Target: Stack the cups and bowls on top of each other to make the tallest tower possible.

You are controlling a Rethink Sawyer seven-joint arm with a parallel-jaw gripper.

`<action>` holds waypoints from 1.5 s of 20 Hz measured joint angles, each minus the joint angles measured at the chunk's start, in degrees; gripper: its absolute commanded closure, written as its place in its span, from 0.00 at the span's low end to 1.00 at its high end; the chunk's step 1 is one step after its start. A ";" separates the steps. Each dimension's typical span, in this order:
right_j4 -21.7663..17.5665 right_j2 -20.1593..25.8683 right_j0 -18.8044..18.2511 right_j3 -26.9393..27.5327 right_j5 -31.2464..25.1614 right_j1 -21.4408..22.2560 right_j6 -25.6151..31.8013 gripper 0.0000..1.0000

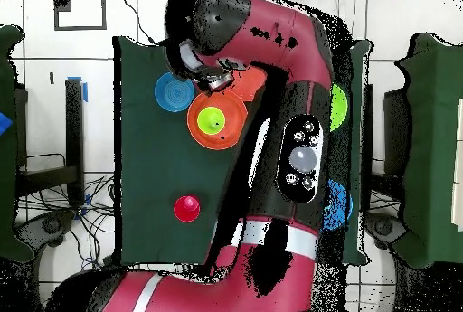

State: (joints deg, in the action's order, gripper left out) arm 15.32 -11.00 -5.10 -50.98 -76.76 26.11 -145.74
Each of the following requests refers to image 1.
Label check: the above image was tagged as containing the blue flat piece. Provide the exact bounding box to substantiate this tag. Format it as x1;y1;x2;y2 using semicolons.
0;110;14;137

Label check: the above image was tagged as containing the small blue bowl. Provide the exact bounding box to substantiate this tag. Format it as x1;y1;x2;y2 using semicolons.
154;71;195;113

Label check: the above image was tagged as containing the large blue bowl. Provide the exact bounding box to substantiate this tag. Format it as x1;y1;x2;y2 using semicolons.
323;179;354;232

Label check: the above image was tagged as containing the tangle of cables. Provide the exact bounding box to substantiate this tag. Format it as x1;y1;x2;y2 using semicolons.
17;174;117;268

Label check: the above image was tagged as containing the green bowl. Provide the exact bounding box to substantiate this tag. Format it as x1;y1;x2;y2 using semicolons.
329;82;349;133

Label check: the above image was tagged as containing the black metal frame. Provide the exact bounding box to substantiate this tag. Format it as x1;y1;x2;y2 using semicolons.
14;78;86;206

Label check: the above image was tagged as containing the orange bowl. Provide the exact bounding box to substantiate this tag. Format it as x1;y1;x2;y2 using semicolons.
227;65;269;103
186;90;250;151

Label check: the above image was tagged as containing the green cloth side table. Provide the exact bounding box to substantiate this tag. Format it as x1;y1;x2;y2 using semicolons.
392;32;463;270
0;24;34;263

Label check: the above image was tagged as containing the dark green tablecloth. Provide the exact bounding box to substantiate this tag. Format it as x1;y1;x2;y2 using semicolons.
112;35;372;267

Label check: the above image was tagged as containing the black floor cable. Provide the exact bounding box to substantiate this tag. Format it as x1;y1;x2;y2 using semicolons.
120;0;157;46

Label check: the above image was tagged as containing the red cup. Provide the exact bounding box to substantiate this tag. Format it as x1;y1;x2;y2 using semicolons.
173;194;202;223

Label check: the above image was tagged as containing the lime green cup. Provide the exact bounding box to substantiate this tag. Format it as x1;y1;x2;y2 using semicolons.
196;106;226;136

